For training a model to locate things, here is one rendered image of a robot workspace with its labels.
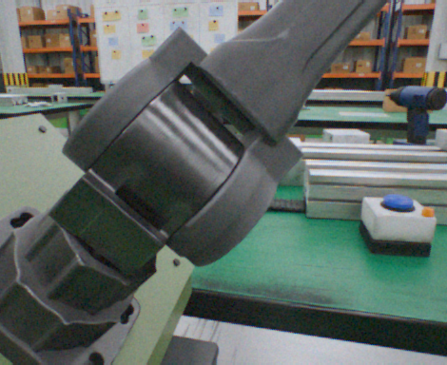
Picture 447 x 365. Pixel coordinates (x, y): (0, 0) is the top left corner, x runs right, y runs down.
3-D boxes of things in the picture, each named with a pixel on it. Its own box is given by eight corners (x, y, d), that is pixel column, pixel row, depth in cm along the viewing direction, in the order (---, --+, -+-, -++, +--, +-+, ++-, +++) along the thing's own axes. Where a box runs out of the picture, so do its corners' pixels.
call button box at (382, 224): (371, 254, 49) (377, 213, 47) (356, 226, 58) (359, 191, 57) (430, 258, 48) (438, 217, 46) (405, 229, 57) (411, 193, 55)
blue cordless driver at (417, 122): (416, 172, 91) (430, 87, 85) (368, 156, 109) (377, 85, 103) (438, 170, 93) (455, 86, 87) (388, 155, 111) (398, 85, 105)
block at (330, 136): (332, 171, 92) (336, 136, 90) (320, 161, 103) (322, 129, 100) (369, 171, 92) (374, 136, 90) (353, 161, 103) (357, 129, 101)
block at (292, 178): (260, 187, 79) (261, 146, 76) (262, 173, 90) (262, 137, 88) (300, 189, 77) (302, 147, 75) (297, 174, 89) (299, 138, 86)
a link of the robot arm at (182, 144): (32, 232, 18) (111, 293, 19) (154, 93, 15) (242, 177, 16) (101, 170, 27) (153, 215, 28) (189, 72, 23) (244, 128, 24)
